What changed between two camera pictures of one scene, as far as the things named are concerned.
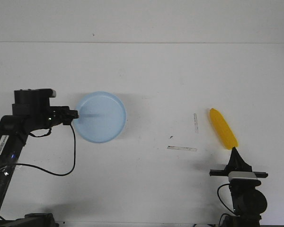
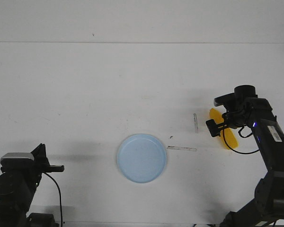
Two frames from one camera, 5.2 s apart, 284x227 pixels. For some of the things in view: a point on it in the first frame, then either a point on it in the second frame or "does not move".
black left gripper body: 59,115 to 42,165
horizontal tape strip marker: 182,148 does not move
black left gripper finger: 74,114 to 39,156
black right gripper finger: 236,163 to 214,128
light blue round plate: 102,117 to 141,158
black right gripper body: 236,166 to 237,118
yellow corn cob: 224,133 does not move
